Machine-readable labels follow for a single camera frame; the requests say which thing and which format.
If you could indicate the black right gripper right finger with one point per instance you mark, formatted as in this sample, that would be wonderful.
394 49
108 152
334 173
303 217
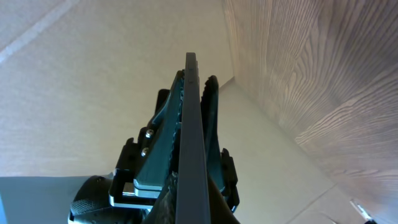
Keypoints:
219 210

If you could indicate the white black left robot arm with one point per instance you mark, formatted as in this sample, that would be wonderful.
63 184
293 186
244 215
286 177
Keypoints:
92 203

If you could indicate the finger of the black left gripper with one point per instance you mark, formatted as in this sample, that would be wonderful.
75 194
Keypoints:
209 116
163 124

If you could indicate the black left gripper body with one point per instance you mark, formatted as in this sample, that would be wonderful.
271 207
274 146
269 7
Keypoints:
124 193

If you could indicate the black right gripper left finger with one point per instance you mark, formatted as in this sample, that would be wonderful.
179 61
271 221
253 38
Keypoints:
163 211

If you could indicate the blue screen smartphone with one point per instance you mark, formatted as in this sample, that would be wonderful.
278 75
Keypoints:
192 205

